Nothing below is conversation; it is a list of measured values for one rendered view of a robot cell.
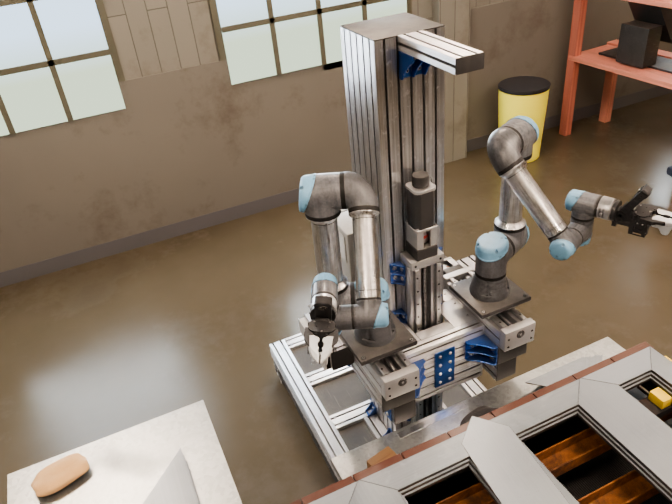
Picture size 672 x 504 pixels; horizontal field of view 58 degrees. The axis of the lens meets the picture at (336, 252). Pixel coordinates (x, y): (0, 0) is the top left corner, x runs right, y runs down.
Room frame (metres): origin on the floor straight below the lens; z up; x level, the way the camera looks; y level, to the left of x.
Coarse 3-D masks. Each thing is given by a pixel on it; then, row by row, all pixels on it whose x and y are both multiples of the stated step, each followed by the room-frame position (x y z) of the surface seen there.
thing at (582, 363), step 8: (576, 360) 1.76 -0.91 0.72; (584, 360) 1.76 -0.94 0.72; (592, 360) 1.77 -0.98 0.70; (600, 360) 1.78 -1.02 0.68; (560, 368) 1.73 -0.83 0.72; (568, 368) 1.72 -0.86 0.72; (576, 368) 1.72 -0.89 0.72; (584, 368) 1.72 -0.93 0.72; (544, 376) 1.69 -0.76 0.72; (552, 376) 1.69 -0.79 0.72; (560, 376) 1.68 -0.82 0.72; (536, 384) 1.66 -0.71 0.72; (544, 384) 1.65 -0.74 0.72
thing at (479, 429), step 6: (486, 420) 1.40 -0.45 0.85; (468, 426) 1.38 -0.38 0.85; (474, 426) 1.38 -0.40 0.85; (480, 426) 1.38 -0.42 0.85; (486, 426) 1.37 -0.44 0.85; (492, 426) 1.37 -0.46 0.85; (498, 426) 1.37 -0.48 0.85; (504, 426) 1.36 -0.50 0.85; (468, 432) 1.36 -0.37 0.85; (474, 432) 1.35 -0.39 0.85; (480, 432) 1.35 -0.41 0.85; (486, 432) 1.35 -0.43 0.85; (492, 432) 1.35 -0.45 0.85; (468, 438) 1.33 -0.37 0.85; (474, 438) 1.33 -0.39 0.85
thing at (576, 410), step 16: (624, 384) 1.50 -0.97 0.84; (640, 384) 1.51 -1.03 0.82; (656, 384) 1.50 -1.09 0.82; (560, 416) 1.39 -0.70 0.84; (528, 432) 1.34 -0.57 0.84; (608, 432) 1.30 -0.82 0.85; (528, 448) 1.27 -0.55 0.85; (624, 448) 1.24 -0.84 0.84; (464, 464) 1.25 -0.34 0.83; (640, 464) 1.17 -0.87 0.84; (432, 480) 1.21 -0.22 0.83; (480, 480) 1.19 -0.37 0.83; (656, 480) 1.11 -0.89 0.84; (496, 496) 1.12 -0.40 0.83
